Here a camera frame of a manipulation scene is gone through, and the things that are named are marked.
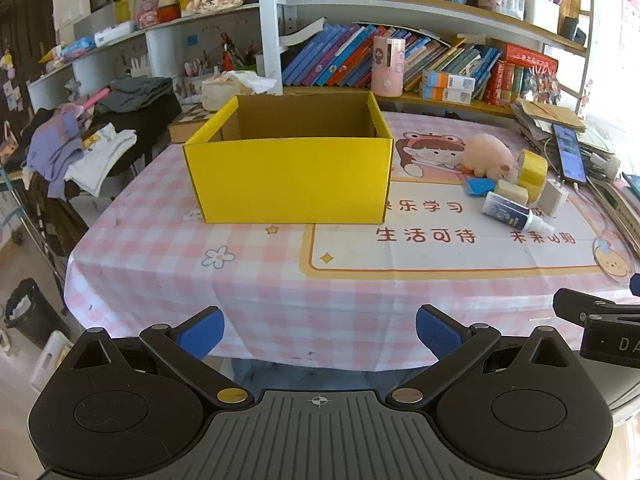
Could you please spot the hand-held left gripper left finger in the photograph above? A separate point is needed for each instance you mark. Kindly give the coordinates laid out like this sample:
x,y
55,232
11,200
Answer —
x,y
202,332

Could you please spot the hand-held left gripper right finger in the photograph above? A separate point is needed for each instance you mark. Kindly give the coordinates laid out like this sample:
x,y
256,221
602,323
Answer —
x,y
440,332

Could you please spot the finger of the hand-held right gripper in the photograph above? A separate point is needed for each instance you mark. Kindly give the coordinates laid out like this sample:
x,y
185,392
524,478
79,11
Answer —
x,y
636,285
575,305

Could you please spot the white charger plug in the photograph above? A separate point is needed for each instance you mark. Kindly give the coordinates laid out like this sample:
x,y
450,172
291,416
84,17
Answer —
x,y
550,197

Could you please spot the white spray bottle blue label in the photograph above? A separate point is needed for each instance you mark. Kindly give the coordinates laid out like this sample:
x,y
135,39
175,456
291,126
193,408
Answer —
x,y
505,208

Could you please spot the white staple box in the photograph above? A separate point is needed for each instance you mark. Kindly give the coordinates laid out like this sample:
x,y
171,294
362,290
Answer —
x,y
511,191

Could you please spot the yellow tape roll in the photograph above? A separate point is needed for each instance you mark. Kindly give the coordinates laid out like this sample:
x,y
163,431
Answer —
x,y
532,175

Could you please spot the blue sponge block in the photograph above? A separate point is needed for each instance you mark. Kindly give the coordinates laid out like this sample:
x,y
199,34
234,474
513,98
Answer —
x,y
477,186

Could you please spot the pink plush toy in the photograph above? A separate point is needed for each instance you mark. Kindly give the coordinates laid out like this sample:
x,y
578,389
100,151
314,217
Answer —
x,y
487,155

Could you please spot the yellow cardboard box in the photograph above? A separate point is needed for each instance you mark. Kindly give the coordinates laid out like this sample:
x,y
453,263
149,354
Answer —
x,y
290,180

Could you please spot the white plastic container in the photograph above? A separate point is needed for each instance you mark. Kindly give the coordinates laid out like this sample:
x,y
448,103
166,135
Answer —
x,y
50,360

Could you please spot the grey fuzzy clothing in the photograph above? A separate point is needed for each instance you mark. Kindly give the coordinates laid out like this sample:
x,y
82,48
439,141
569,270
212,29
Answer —
x,y
300,375

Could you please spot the smartphone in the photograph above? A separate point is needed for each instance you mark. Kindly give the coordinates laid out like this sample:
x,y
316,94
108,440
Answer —
x,y
570,152

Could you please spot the stack of papers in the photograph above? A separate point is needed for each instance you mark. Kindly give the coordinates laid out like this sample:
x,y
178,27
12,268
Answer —
x,y
595,137

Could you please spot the black trash bin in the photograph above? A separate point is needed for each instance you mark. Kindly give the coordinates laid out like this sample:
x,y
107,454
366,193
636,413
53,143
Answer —
x,y
35,317

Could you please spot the brown kraft envelope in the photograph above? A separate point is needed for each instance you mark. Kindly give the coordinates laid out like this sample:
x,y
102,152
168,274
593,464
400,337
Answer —
x,y
550,112

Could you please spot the white printed t-shirt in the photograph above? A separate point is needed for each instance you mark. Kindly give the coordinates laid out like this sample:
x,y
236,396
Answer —
x,y
102,155

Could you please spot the checkered wooden box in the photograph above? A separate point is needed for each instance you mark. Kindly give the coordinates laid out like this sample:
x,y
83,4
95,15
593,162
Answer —
x,y
187,122

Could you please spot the black cloth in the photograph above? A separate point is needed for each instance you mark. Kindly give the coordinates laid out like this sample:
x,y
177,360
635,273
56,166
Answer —
x,y
150,120

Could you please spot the acrylic figure stand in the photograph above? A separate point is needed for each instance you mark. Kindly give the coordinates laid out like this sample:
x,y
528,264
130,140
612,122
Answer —
x,y
542,85

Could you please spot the cream cloth bag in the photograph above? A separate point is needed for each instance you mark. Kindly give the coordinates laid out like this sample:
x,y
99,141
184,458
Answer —
x,y
217,96

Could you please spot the purple garment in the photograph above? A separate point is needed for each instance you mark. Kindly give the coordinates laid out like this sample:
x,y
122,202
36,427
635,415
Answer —
x,y
50,150

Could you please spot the grey garment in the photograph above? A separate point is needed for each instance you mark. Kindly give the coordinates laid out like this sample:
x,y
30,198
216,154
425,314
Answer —
x,y
137,90

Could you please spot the red boxed book set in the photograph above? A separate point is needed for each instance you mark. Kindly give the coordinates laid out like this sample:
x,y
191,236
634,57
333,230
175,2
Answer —
x,y
525,57

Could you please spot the white crumpled cloths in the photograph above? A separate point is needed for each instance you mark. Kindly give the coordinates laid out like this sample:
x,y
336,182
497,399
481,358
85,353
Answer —
x,y
255,82

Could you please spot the pink stick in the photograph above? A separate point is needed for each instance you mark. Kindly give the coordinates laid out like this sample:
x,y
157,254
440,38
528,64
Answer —
x,y
92,100

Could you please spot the pink cylindrical device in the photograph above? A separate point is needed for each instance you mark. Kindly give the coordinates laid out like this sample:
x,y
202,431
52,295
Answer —
x,y
387,65

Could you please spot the bunch of pens in holders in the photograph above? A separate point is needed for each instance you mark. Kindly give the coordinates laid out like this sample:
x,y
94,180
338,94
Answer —
x,y
230,57

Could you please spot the white storage box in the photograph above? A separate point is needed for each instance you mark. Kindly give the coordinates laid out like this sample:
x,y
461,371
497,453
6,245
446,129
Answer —
x,y
542,15

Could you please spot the row of colourful books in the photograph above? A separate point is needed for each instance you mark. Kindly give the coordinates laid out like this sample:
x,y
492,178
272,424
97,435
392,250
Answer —
x,y
330,55

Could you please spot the white bookshelf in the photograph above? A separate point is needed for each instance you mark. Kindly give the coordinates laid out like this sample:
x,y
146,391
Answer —
x,y
267,35

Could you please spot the blue plastic pack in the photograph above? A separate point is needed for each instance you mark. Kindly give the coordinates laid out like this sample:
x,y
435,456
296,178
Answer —
x,y
77,47

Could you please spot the white flat box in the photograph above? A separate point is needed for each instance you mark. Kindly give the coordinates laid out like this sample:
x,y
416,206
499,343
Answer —
x,y
115,32

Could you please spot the red round jar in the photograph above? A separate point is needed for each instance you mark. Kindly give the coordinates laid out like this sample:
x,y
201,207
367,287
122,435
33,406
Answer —
x,y
169,10

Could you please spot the wall poster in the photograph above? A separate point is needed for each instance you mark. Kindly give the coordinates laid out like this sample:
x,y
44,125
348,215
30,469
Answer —
x,y
630,20

